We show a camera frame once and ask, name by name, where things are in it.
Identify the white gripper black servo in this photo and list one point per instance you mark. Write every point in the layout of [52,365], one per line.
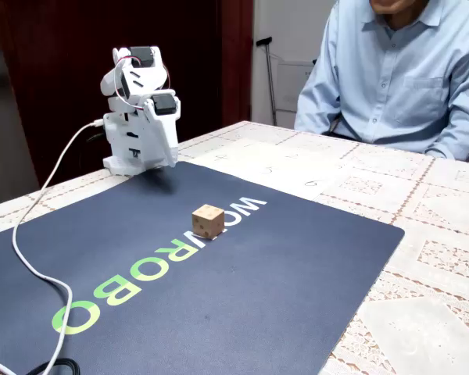
[162,130]

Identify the small wooden die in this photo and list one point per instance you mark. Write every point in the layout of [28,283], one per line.
[207,222]

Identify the person's right forearm blue sleeve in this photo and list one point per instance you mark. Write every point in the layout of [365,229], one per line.
[312,113]

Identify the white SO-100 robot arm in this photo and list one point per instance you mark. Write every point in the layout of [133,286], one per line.
[121,133]

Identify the person's left forearm blue sleeve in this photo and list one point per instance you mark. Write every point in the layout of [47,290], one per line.
[453,140]

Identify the white paper with handwritten numbers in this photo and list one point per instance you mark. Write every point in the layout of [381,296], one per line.
[281,164]

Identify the dark red wooden cabinet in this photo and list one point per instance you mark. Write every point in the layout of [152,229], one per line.
[62,58]

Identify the white cabinet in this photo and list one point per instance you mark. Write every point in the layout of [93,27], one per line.
[293,86]

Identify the dark blue WOWROBO mat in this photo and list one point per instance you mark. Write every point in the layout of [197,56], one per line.
[258,293]

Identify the person in blue shirt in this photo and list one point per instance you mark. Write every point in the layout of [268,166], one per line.
[394,78]

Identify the person's chin and neck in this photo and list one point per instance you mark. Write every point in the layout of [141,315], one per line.
[398,11]

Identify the white lace tablecloth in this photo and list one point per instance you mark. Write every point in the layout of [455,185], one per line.
[434,195]

